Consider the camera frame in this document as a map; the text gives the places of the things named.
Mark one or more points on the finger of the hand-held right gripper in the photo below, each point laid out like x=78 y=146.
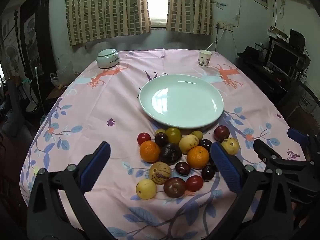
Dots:
x=297 y=135
x=265 y=150

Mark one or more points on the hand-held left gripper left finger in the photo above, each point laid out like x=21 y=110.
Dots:
x=96 y=167

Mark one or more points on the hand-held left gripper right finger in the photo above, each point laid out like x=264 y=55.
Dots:
x=226 y=167

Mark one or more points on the yellow pepino melon with hole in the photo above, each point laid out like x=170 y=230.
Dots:
x=230 y=145

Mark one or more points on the dark red plum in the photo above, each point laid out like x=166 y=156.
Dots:
x=221 y=133

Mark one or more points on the smooth yellow pepino melon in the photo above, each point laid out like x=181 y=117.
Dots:
x=188 y=143
x=146 y=188

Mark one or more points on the orange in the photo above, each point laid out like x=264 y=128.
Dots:
x=149 y=151
x=198 y=157

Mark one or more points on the olive orange tomato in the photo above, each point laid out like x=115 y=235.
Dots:
x=173 y=135

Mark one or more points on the purple striped pepino melon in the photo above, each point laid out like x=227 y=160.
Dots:
x=160 y=173

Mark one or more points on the pale green round plate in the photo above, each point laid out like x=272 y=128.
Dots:
x=181 y=100

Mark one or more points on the cardboard box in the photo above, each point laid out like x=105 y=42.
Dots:
x=308 y=102

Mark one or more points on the small yellow tomato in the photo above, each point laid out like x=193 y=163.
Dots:
x=159 y=131
x=197 y=135

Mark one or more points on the pink printed tablecloth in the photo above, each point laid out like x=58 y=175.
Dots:
x=100 y=110

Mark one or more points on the wrinkled dark passion fruit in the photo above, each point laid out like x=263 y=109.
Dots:
x=170 y=153

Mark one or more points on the black media stand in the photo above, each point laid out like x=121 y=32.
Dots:
x=262 y=80

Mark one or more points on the computer monitor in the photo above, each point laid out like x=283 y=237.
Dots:
x=282 y=57

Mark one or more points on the black hat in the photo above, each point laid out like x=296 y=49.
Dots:
x=250 y=53

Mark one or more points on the white mop stick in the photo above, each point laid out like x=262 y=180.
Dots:
x=39 y=90

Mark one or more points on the black speaker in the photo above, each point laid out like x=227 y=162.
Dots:
x=297 y=38

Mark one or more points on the clear plastic bag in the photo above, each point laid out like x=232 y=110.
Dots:
x=54 y=80

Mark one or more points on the pale ceramic lidded jar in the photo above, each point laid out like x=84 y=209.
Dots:
x=107 y=60

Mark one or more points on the printed paper cup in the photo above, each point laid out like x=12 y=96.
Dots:
x=205 y=58

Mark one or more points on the wide checked beige curtain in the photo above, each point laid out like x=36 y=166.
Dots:
x=105 y=10

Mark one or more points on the narrow checked beige curtain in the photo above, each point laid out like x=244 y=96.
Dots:
x=190 y=5

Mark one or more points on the bright window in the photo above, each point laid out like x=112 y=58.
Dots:
x=157 y=0

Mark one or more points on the white wall socket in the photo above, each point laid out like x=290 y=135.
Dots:
x=223 y=26

